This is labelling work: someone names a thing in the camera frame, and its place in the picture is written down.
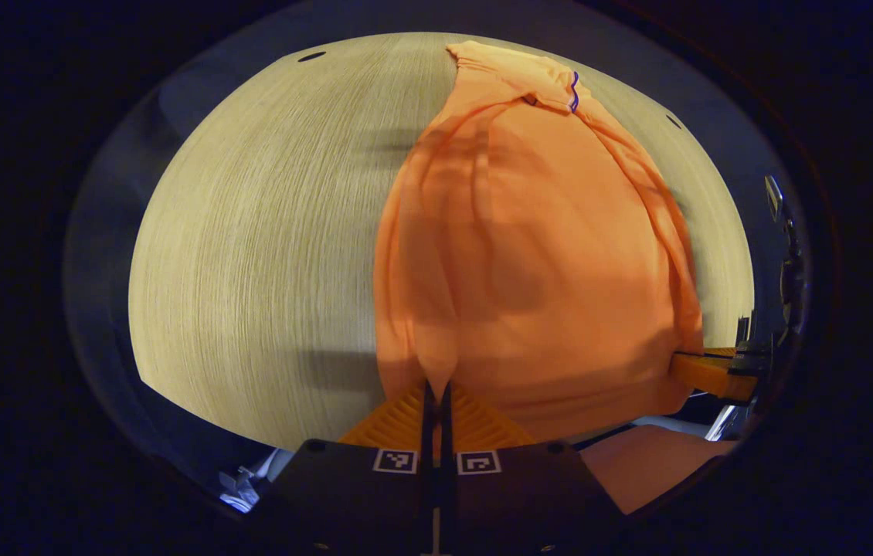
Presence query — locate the white blurry object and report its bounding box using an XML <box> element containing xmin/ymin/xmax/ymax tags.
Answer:
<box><xmin>219</xmin><ymin>448</ymin><xmax>294</xmax><ymax>514</ymax></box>

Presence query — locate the orange T-shirt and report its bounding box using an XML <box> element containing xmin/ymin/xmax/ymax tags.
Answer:
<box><xmin>373</xmin><ymin>40</ymin><xmax>739</xmax><ymax>514</ymax></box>

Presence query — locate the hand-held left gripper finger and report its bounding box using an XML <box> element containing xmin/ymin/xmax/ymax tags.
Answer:
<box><xmin>436</xmin><ymin>381</ymin><xmax>627</xmax><ymax>553</ymax></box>
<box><xmin>247</xmin><ymin>378</ymin><xmax>437</xmax><ymax>553</ymax></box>

